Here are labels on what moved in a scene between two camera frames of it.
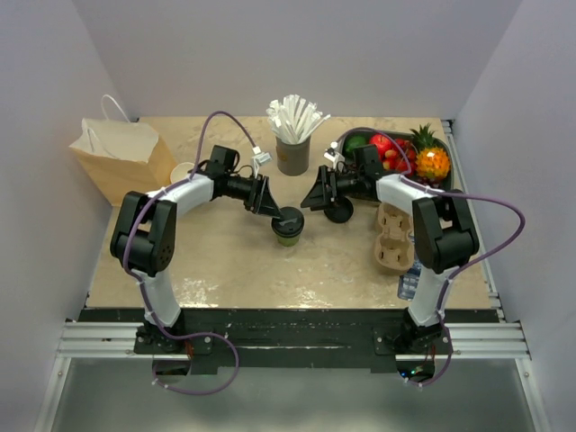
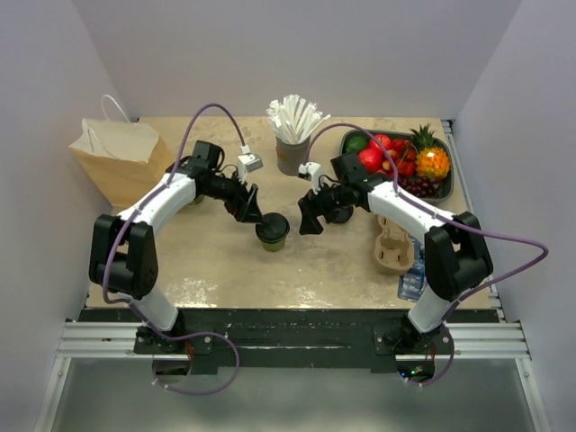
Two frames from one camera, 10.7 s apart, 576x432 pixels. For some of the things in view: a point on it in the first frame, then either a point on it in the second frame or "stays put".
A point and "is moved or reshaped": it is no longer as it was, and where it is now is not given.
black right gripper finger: x=323 y=192 to x=310 y=207
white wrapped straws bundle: x=292 y=118 stays put
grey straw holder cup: x=292 y=159 stays put
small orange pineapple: x=432 y=161 stays put
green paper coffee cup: x=288 y=241 to x=274 y=247
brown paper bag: x=122 y=157 stays put
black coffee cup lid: x=340 y=211 stays put
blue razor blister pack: x=407 y=283 stays put
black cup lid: x=292 y=224 is moved or reshaped
